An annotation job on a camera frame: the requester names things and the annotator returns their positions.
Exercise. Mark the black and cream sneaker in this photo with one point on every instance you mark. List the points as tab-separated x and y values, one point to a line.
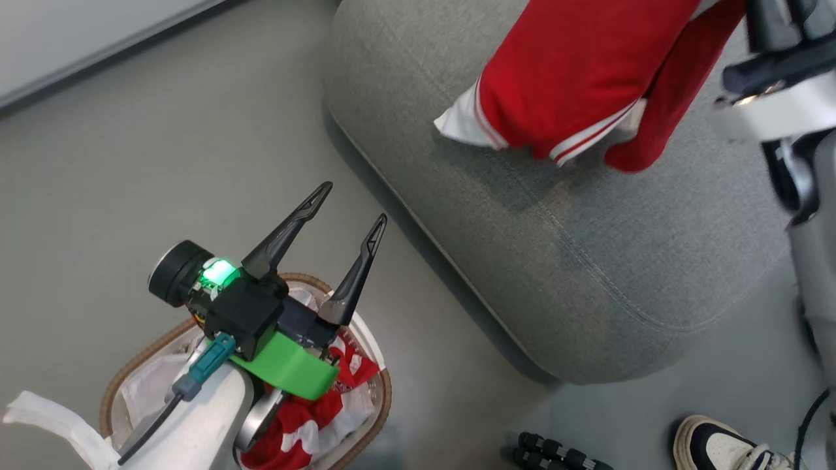
725	450

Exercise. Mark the black dumbbell set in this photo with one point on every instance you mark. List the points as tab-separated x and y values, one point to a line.
555	452

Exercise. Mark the red garment white patches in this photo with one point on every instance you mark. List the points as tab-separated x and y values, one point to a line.
294	424

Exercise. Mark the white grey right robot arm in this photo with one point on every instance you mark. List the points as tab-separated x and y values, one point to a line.
816	261

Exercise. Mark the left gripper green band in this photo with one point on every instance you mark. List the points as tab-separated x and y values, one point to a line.
248	313

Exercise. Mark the white laundry basket brown rim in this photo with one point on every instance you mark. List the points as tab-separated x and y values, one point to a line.
386	401

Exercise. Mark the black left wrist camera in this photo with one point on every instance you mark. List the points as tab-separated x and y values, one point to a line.
175	273

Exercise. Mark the white basket liner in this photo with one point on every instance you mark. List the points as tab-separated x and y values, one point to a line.
150	385

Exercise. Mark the large white partition panel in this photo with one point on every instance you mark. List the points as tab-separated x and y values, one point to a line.
78	32

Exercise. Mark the white fabric strip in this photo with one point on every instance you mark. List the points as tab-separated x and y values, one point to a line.
59	421

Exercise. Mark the grey fabric sofa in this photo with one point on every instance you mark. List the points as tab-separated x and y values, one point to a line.
522	228

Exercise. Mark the red garment thin white stripes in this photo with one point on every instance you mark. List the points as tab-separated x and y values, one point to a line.
575	72

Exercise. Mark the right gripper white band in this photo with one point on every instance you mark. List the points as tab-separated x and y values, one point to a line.
784	108

